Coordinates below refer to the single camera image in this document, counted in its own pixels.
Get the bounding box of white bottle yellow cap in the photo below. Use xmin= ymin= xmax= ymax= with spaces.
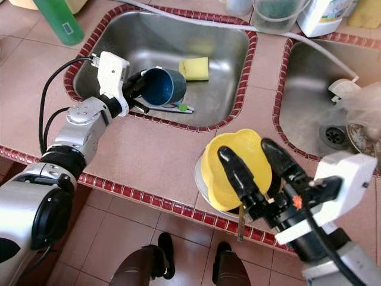
xmin=296 ymin=0 xmax=356 ymax=38

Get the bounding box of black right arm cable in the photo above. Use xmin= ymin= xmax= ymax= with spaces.
xmin=301 ymin=191 xmax=367 ymax=286

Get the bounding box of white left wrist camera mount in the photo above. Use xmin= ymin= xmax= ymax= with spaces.
xmin=95 ymin=51 xmax=130 ymax=117

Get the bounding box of green dish soap bottle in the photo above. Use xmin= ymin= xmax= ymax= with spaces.
xmin=33 ymin=0 xmax=85 ymax=46

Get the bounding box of blue ceramic mug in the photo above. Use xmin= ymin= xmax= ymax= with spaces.
xmin=143 ymin=67 xmax=188 ymax=107

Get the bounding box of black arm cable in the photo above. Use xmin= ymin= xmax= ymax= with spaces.
xmin=38 ymin=56 xmax=96 ymax=157
xmin=301 ymin=191 xmax=367 ymax=286

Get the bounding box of clear plastic pitcher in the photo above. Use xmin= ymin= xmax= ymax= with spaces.
xmin=251 ymin=0 xmax=299 ymax=34

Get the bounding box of white hose end piece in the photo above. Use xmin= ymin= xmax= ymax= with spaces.
xmin=327 ymin=77 xmax=361 ymax=103

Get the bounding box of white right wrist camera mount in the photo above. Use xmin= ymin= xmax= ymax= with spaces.
xmin=274 ymin=151 xmax=379 ymax=246

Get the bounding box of mustard yellow sponge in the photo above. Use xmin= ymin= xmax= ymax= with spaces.
xmin=348 ymin=0 xmax=381 ymax=29

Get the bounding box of round steel plate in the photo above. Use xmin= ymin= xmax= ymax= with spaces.
xmin=193 ymin=154 xmax=274 ymax=221

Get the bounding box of clear toothbrush cup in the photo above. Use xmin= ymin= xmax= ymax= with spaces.
xmin=225 ymin=0 xmax=254 ymax=17

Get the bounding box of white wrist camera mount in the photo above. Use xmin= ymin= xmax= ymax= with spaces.
xmin=274 ymin=151 xmax=379 ymax=246
xmin=95 ymin=51 xmax=130 ymax=117

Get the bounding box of yellow dish sponge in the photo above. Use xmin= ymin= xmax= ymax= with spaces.
xmin=178 ymin=57 xmax=210 ymax=82

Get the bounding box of stainless steel sink basin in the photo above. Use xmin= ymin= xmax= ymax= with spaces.
xmin=71 ymin=9 xmax=252 ymax=129
xmin=277 ymin=39 xmax=381 ymax=158

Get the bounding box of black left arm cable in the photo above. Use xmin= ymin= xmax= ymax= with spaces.
xmin=38 ymin=56 xmax=96 ymax=157

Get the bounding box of metal utensil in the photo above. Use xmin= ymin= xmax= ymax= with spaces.
xmin=236 ymin=204 xmax=246 ymax=243

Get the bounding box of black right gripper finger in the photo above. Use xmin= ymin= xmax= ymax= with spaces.
xmin=217 ymin=145 xmax=270 ymax=207
xmin=261 ymin=138 xmax=310 ymax=187

